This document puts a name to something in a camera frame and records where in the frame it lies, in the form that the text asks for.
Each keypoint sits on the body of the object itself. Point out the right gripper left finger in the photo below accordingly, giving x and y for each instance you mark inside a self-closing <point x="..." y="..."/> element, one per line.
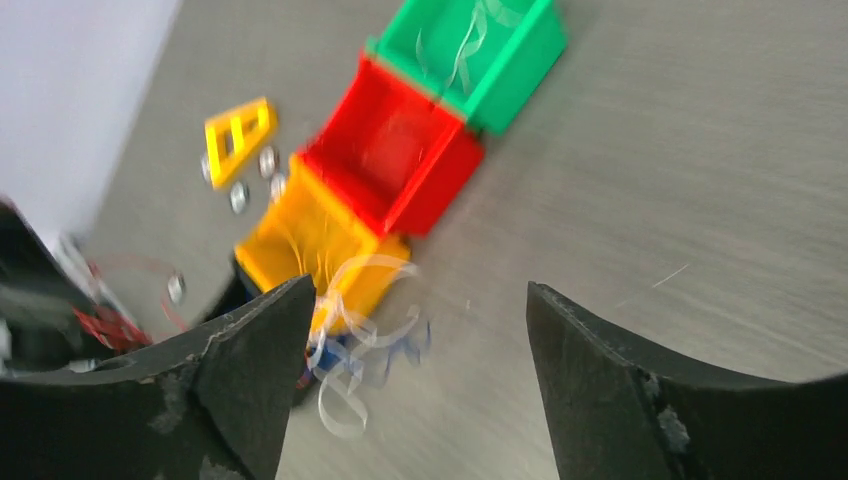
<point x="139" y="416"/>

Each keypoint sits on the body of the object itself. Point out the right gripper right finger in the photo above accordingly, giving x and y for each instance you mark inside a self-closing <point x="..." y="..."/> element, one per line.
<point x="620" y="406"/>

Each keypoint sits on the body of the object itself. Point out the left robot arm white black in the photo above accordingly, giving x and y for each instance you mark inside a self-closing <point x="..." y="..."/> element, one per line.
<point x="48" y="323"/>

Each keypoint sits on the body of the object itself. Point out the lone round disc front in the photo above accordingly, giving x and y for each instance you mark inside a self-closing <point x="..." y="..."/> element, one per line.
<point x="175" y="288"/>

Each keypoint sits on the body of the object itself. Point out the yellow plastic bin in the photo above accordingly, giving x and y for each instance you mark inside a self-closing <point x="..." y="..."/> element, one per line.
<point x="308" y="230"/>

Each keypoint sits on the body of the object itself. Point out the round disc lower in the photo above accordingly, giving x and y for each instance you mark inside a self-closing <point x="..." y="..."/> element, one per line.
<point x="239" y="197"/>

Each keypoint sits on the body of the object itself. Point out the round disc middle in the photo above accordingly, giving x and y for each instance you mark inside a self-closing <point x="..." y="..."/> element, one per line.
<point x="277" y="186"/>

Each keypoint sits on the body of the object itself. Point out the round disc left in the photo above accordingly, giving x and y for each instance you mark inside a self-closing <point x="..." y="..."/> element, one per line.
<point x="205" y="168"/>

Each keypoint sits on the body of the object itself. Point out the yellow triangular plastic piece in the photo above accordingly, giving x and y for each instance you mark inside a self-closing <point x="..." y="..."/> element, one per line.
<point x="234" y="136"/>

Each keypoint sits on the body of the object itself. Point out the red plastic bin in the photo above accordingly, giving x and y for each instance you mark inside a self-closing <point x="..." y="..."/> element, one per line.
<point x="393" y="156"/>

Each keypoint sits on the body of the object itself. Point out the green plastic bin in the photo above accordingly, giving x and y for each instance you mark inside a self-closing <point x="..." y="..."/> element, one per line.
<point x="481" y="60"/>

